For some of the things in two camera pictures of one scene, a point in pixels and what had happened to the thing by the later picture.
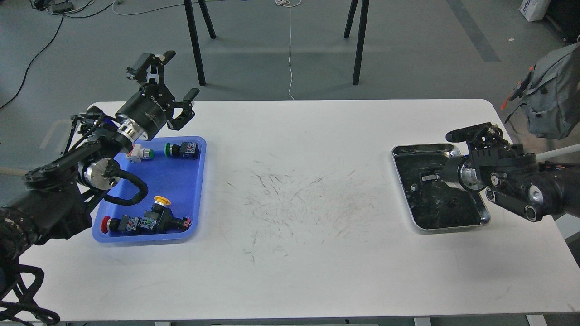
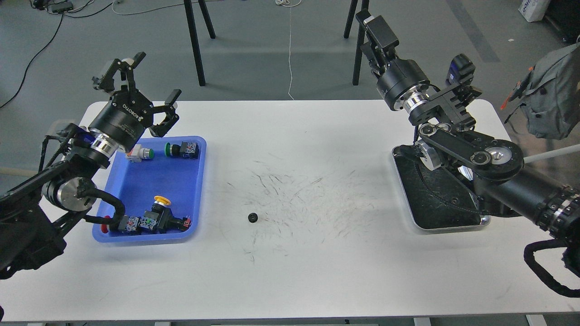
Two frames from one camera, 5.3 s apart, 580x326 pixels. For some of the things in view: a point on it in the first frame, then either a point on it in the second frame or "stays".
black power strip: x=61 y=8 stays
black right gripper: x=450 y=171 → x=403 y=84
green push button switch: x=189 y=150 stays
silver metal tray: x=434 y=205 stays
